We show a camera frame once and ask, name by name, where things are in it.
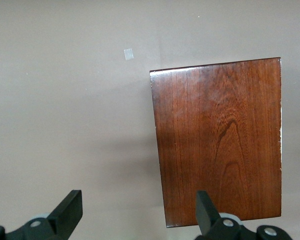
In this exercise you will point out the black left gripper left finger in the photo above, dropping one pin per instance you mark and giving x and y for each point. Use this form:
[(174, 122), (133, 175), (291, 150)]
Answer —
[(65, 215)]

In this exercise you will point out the dark red-brown wooden cabinet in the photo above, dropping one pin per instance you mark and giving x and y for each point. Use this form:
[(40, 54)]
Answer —
[(215, 140)]

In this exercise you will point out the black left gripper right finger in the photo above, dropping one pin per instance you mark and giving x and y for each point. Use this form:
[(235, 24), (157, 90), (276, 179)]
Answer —
[(206, 215)]

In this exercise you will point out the small grey tape patch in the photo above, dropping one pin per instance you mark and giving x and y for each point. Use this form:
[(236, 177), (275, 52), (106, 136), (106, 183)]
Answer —
[(129, 54)]

